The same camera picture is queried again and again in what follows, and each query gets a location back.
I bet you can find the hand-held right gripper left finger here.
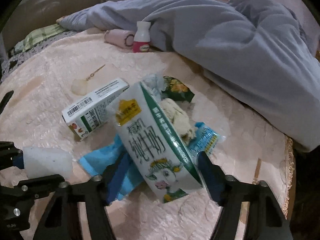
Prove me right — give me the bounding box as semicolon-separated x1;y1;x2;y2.
32;152;133;240

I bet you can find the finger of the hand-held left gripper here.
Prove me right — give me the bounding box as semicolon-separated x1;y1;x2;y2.
0;141;25;170
0;174;66;205

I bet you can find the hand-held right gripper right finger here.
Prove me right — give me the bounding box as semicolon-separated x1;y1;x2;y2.
197;151;294;240

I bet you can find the white green milk carton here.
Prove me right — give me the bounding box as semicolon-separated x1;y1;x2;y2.
106;81;205;204

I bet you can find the green yellow snack packet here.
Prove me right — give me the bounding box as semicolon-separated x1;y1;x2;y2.
161;76;195;103

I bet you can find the clear plastic bag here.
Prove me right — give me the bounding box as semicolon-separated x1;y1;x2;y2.
143;73;164;98

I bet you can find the blue white plastic wrapper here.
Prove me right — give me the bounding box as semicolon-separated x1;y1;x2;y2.
185;122;222;160

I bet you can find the crumpled white tissue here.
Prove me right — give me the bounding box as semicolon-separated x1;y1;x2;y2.
160;98;198;145

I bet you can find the white medicine box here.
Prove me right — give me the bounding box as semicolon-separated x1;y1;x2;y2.
62;78;130;142

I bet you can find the grey patterned bedsheet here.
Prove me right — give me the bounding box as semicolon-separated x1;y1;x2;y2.
0;36;58;80

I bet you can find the pink embossed blanket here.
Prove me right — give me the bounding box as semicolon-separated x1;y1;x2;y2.
0;27;297;240

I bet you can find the green plaid pillow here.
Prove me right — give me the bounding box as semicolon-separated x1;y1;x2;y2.
14;24;67;53

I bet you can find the grey-blue quilt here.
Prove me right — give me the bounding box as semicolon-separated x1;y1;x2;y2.
56;0;320;153

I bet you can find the pink thermos bottle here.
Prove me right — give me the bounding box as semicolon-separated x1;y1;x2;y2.
104;29;136;47

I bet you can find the white pill bottle pink label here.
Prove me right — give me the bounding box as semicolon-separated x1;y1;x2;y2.
132;21;151;53

